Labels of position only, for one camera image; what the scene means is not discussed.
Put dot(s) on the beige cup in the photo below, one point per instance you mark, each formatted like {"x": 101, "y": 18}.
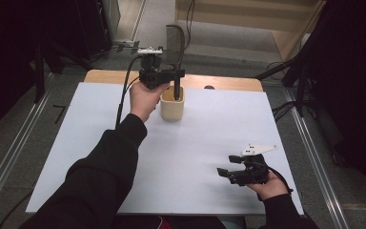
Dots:
{"x": 171, "y": 109}

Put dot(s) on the wooden table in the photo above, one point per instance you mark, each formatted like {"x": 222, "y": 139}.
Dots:
{"x": 228, "y": 84}

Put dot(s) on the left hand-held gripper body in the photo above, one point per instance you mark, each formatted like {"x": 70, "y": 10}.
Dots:
{"x": 151, "y": 76}

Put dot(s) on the white table board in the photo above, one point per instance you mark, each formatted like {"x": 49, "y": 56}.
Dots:
{"x": 209, "y": 143}

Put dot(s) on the person's right hand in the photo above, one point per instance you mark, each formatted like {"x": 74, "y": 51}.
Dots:
{"x": 271, "y": 189}

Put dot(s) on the dark round knob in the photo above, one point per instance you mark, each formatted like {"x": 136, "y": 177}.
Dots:
{"x": 209, "y": 87}

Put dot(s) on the black metal stand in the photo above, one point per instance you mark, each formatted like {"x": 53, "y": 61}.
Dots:
{"x": 300, "y": 86}
{"x": 39, "y": 70}

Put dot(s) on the beige wooden platform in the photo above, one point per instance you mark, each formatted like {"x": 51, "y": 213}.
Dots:
{"x": 235, "y": 19}

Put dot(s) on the person's left hand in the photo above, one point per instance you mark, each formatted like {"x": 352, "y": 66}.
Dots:
{"x": 143, "y": 100}

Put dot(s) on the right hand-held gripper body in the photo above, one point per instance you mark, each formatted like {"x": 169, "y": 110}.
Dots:
{"x": 254, "y": 173}

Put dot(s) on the dark red-striped clothing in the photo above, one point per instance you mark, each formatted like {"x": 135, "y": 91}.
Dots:
{"x": 184, "y": 222}

